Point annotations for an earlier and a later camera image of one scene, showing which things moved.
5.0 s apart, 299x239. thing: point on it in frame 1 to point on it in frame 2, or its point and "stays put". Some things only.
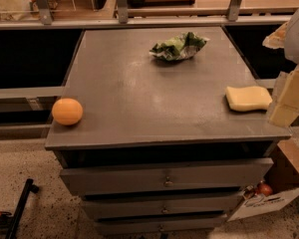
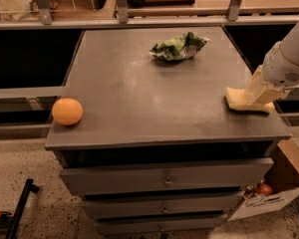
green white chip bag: [180, 47] stays put
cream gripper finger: [283, 116] to [270, 95]
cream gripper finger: [295, 92] to [256, 85]
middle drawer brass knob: [164, 210] stays put
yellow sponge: [248, 100] stays put
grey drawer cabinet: [157, 150] stays put
